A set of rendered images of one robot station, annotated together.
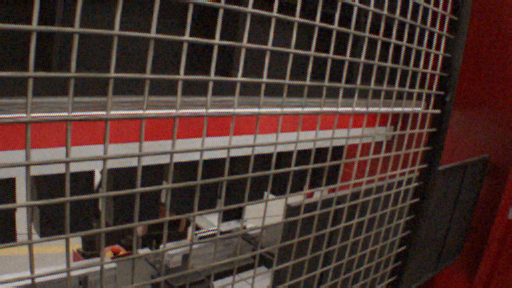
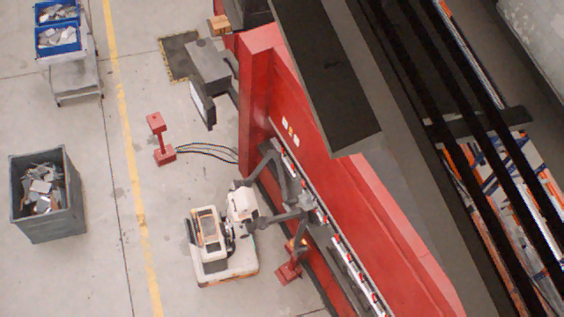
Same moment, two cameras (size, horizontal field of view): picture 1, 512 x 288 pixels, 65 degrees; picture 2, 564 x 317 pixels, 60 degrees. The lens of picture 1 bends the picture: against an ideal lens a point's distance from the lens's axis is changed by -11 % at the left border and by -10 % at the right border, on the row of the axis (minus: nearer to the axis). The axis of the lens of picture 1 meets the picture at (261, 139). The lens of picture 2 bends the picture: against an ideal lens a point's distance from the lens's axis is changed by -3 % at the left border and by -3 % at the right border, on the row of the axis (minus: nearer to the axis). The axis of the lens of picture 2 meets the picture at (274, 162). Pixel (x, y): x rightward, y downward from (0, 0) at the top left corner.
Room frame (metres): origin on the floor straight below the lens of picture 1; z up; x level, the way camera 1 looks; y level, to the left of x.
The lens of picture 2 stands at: (1.36, 2.28, 5.35)
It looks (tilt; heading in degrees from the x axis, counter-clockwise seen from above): 60 degrees down; 280
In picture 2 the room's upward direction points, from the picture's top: 7 degrees clockwise
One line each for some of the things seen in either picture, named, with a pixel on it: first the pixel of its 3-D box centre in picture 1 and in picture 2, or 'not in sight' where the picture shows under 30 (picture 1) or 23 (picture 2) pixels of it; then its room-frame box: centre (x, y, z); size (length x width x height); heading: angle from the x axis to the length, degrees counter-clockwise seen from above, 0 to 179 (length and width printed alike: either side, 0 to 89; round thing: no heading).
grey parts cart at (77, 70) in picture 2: not in sight; (69, 55); (4.79, -1.19, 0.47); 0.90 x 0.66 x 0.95; 123
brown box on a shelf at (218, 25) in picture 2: not in sight; (218, 23); (2.97, -1.80, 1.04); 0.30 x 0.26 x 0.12; 123
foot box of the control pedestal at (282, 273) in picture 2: not in sight; (288, 271); (1.38, 0.51, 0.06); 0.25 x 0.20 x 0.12; 51
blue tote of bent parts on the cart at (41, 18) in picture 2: not in sight; (58, 15); (4.92, -1.40, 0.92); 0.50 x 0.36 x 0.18; 33
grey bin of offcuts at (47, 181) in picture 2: not in sight; (48, 196); (4.09, 0.62, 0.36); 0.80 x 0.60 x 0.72; 123
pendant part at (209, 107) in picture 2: not in sight; (204, 101); (2.61, -0.40, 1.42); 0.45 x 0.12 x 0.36; 134
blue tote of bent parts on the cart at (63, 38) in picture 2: not in sight; (58, 40); (4.71, -1.04, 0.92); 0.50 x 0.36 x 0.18; 33
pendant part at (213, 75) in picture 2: not in sight; (209, 88); (2.58, -0.49, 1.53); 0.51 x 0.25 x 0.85; 134
